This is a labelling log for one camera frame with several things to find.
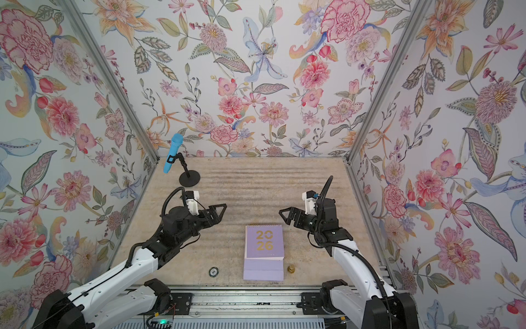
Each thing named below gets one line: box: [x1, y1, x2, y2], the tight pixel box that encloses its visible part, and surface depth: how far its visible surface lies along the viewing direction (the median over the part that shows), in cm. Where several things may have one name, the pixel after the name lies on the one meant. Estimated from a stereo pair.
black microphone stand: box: [177, 152, 200, 188], surface depth 113 cm
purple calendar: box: [243, 224, 285, 282], surface depth 81 cm
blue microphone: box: [163, 132, 185, 175], surface depth 94 cm
